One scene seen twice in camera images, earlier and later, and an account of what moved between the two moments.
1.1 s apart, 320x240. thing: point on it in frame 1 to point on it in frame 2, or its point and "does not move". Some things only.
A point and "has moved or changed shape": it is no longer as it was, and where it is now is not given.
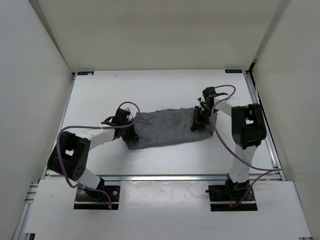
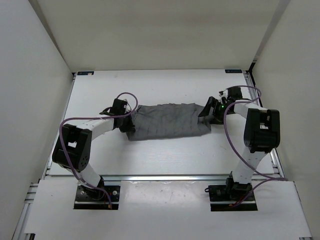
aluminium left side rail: [74, 75] does not move
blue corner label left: [85, 73] does not move
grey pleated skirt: [161, 127] has moved or changed shape
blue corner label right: [233, 71] does not move
